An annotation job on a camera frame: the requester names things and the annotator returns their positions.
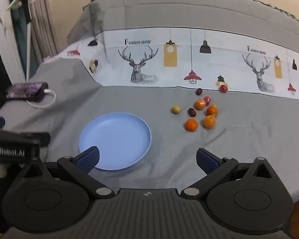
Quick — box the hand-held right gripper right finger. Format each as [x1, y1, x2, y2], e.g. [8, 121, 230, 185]
[181, 148, 275, 200]

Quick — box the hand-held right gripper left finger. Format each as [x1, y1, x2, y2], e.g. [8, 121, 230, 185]
[22, 146, 115, 200]

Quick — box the blue plate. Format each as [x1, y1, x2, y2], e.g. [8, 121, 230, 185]
[79, 113, 152, 171]

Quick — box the smartphone with purple screen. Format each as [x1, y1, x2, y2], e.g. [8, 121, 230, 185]
[6, 82, 49, 102]

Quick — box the grey deer print bed sheet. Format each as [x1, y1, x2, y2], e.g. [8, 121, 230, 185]
[0, 26, 299, 202]

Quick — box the grey striped curtain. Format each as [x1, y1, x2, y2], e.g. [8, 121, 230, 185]
[27, 0, 60, 64]

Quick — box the white charging cable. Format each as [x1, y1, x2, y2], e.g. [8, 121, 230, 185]
[26, 89, 56, 109]

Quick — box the white frame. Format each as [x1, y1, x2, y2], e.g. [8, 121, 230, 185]
[0, 0, 27, 84]

